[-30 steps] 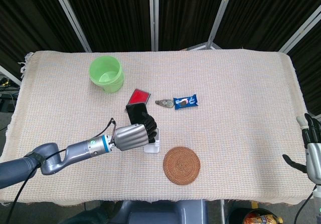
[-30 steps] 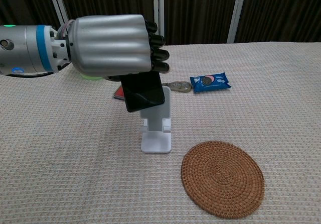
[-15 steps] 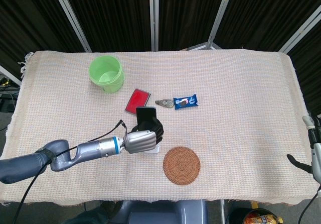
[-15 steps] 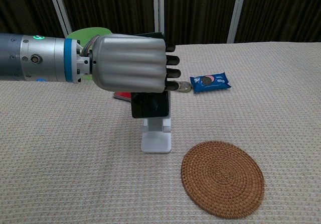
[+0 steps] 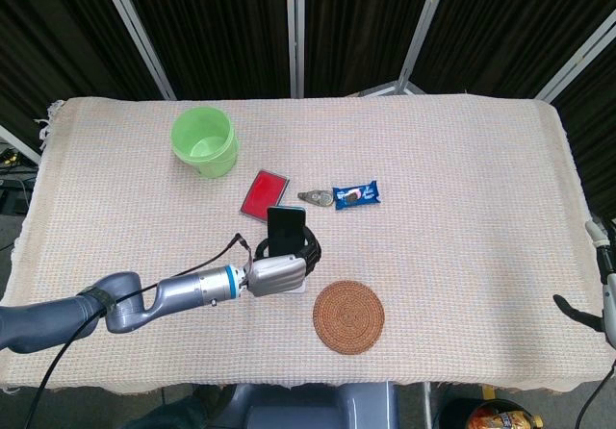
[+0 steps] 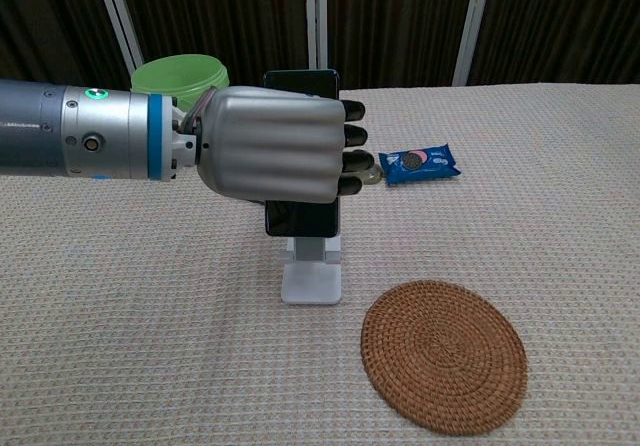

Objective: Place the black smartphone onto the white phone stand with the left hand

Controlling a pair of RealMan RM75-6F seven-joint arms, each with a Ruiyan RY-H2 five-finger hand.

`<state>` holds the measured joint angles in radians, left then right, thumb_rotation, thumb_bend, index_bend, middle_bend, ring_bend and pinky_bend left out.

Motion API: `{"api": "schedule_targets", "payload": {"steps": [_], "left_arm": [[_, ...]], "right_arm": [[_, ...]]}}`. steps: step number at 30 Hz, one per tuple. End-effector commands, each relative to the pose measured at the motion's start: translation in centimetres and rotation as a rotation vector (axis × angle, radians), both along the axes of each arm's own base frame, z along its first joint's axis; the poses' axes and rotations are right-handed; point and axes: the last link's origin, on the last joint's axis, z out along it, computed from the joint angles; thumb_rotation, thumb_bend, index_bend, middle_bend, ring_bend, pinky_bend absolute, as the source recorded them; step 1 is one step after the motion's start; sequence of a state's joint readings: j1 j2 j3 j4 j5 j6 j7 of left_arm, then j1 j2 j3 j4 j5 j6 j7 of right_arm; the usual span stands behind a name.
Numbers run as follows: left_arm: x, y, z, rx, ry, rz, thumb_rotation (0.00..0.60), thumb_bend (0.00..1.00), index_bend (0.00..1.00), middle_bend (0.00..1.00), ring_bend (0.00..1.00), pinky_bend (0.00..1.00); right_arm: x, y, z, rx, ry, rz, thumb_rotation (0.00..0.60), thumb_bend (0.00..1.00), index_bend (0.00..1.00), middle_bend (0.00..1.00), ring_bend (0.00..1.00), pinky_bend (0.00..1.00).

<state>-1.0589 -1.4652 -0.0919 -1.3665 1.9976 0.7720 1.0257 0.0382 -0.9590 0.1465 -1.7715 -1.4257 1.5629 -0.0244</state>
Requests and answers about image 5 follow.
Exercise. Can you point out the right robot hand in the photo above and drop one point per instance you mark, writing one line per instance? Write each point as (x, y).
(608, 304)

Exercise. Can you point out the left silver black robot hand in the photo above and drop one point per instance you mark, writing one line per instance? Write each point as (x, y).
(276, 275)

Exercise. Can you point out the black smartphone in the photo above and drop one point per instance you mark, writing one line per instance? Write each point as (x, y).
(285, 232)

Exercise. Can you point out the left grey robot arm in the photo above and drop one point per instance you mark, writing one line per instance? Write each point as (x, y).
(183, 289)

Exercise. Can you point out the white phone stand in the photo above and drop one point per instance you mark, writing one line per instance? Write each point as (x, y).
(300, 288)

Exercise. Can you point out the round woven rattan coaster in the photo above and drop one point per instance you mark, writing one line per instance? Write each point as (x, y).
(349, 316)

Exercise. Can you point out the red ink pad case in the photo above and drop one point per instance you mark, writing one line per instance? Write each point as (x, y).
(262, 191)

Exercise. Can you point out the clear correction tape dispenser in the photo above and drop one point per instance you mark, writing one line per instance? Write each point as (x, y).
(320, 199)

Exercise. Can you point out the blue cookie packet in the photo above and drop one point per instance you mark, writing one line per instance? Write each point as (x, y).
(356, 195)

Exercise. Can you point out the green plastic bucket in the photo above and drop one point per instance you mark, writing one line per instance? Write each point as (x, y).
(212, 164)

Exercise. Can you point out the grey robot torso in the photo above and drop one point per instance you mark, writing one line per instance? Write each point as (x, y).
(313, 407)

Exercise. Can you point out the orange labelled bottle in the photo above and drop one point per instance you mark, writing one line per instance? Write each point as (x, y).
(505, 418)

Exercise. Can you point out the beige woven tablecloth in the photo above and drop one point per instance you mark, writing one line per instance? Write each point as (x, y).
(433, 159)

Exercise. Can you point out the black folding screen partition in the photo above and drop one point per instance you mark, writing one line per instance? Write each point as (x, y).
(361, 25)

